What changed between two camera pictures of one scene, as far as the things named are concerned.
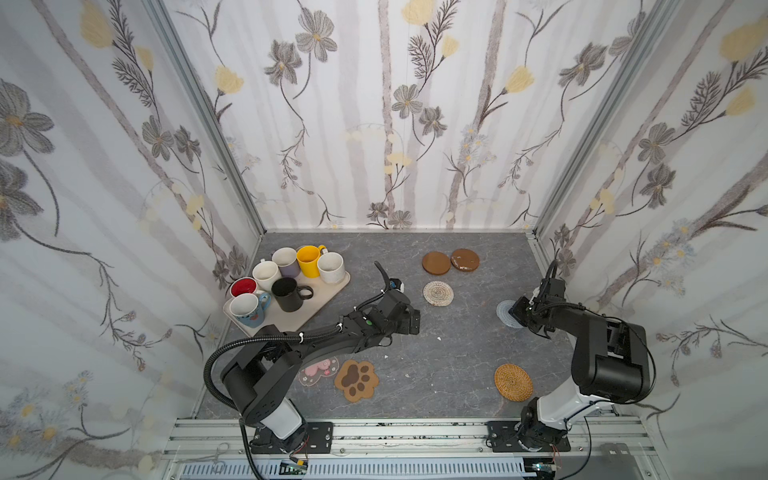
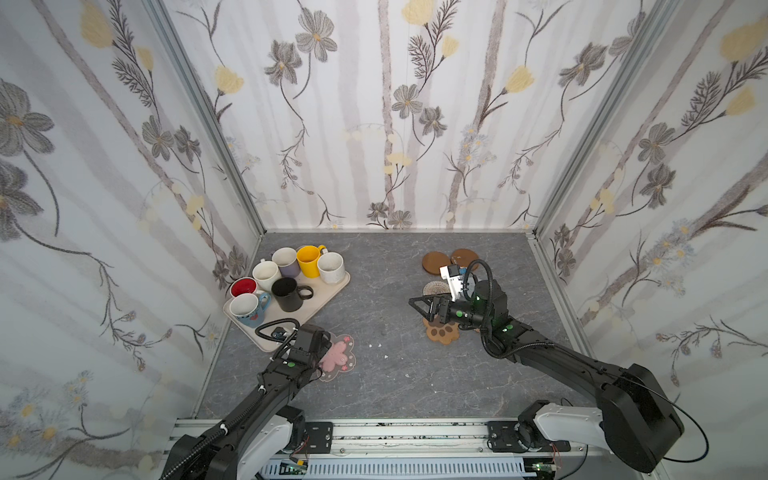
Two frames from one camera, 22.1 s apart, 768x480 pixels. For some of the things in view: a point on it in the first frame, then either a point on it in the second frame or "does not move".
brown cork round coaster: (436, 262) does not move
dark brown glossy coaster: (465, 259) does not move
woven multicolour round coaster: (438, 293) does not move
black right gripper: (522, 310) → (441, 308)
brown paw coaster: (356, 381) → (444, 333)
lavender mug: (286, 259) does not move
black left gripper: (409, 320) → (312, 339)
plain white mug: (265, 272) does not move
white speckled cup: (331, 266) does not move
